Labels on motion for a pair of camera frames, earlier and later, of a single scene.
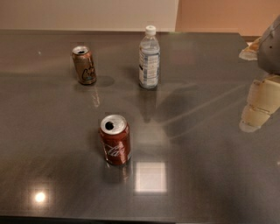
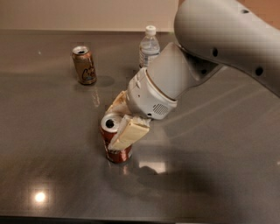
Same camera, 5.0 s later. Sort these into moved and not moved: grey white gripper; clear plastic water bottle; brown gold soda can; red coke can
Moved: grey white gripper
Not moved: clear plastic water bottle; red coke can; brown gold soda can
